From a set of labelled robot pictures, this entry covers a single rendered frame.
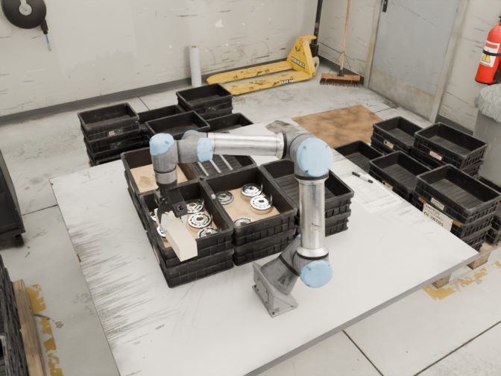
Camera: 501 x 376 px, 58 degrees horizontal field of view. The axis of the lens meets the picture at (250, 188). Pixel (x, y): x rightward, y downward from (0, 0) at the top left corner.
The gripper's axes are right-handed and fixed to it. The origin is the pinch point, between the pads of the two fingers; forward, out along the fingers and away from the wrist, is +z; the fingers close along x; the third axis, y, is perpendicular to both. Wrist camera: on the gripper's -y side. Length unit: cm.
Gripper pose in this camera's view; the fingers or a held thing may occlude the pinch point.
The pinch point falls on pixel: (174, 228)
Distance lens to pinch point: 162.4
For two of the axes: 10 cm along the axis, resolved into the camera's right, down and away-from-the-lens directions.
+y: -5.0, -5.0, 7.1
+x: -8.7, 2.9, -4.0
